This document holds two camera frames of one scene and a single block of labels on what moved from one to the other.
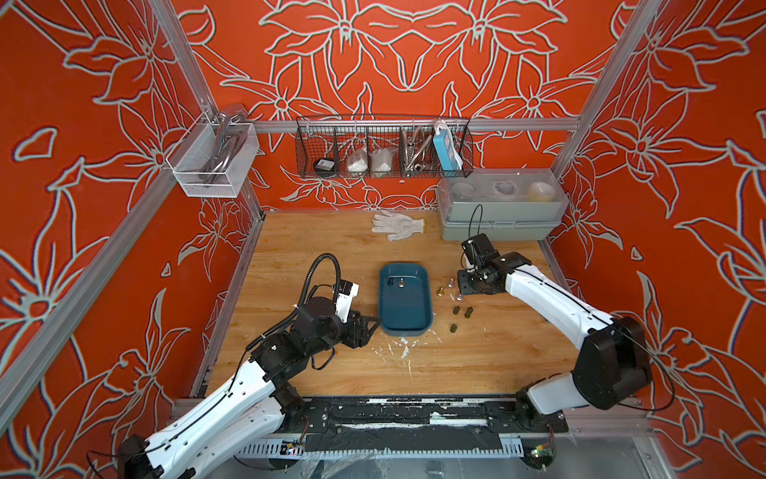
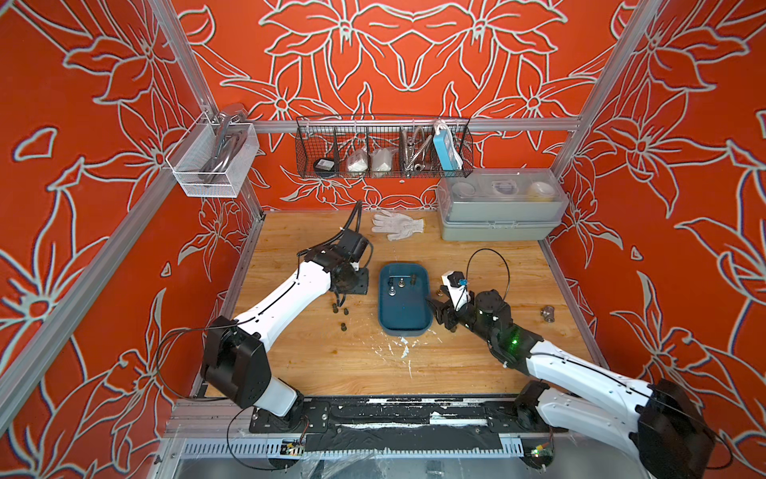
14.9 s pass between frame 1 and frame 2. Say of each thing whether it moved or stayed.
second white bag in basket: stayed
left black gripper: moved
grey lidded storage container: stayed
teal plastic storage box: stayed
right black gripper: moved
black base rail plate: stayed
